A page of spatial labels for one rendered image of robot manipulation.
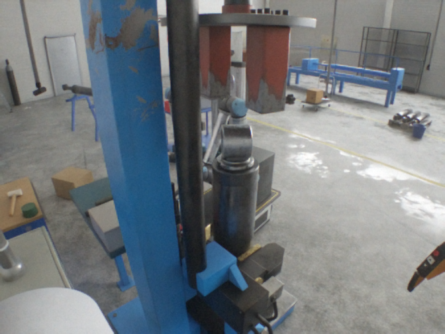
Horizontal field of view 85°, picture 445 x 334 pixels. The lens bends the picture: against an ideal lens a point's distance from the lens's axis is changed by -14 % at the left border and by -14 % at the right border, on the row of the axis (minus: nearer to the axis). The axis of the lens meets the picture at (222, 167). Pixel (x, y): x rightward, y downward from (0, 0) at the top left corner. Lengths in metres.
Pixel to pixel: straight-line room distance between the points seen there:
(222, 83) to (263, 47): 0.42
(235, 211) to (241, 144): 0.31
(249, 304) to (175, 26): 1.00
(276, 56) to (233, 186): 0.57
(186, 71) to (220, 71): 0.52
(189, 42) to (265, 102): 0.33
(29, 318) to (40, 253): 0.28
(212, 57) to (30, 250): 0.96
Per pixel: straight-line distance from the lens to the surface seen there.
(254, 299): 1.19
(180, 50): 0.75
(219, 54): 1.25
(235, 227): 1.33
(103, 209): 1.55
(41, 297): 0.54
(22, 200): 2.43
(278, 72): 0.94
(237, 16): 0.84
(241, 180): 1.18
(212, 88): 1.25
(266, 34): 0.90
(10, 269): 0.71
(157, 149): 0.89
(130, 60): 0.80
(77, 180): 3.92
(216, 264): 1.16
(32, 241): 0.82
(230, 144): 1.14
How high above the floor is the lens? 2.04
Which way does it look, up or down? 27 degrees down
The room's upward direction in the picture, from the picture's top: straight up
